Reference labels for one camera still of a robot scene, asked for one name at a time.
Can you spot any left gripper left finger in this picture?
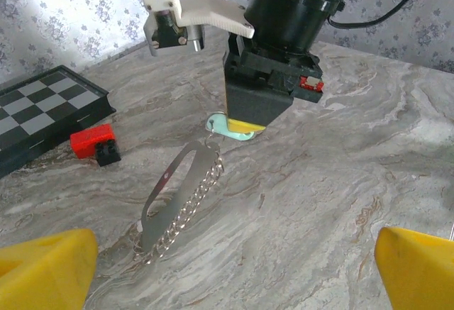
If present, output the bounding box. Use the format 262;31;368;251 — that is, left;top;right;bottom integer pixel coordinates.
0;227;99;310

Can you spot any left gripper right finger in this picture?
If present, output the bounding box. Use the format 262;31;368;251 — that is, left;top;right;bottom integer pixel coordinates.
375;226;454;310

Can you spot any key with mint green head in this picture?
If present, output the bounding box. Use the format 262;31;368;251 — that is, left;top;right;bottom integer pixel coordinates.
205;110;257;145

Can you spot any metal keyring with chain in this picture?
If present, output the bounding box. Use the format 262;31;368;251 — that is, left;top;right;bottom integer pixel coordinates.
130;135;227;267

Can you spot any small black toy brick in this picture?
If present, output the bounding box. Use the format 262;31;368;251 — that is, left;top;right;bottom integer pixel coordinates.
94;139;123;167

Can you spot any red plastic block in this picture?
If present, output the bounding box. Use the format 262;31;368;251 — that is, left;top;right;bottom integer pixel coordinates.
69;123;117;160

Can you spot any black and white chessboard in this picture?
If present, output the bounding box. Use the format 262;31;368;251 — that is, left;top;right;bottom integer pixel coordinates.
0;64;118;180

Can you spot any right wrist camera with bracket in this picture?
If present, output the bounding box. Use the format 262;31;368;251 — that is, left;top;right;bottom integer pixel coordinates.
138;0;256;58

